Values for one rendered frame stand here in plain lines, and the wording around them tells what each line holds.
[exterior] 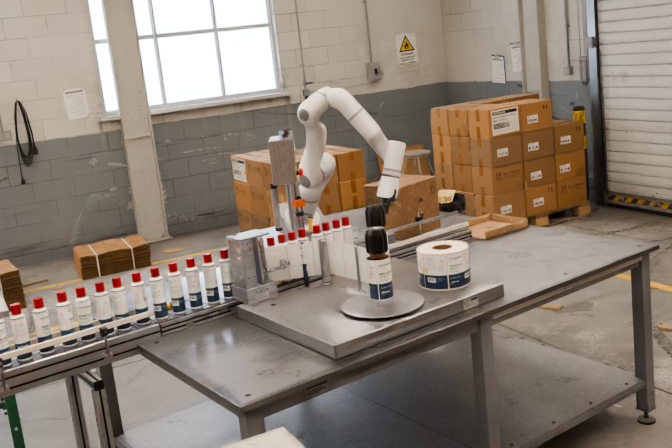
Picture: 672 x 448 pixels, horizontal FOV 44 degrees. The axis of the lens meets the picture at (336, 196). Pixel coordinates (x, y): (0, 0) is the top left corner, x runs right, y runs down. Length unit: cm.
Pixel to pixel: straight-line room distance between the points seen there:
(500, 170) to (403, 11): 343
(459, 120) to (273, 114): 264
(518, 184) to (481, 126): 63
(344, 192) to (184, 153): 239
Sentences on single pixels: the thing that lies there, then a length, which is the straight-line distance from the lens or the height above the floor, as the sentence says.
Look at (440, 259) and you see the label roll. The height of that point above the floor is 100.
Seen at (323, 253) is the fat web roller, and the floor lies 102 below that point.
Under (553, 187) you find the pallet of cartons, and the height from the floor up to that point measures 35.
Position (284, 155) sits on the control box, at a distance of 345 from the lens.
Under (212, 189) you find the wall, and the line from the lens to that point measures 907.
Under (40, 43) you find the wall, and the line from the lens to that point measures 863.
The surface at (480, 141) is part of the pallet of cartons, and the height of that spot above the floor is 87.
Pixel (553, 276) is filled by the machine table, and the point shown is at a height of 83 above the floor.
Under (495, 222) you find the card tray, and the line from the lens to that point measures 438.
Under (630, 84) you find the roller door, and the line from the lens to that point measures 794.
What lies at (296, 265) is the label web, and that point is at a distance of 339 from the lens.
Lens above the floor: 186
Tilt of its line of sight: 11 degrees down
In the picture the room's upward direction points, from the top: 6 degrees counter-clockwise
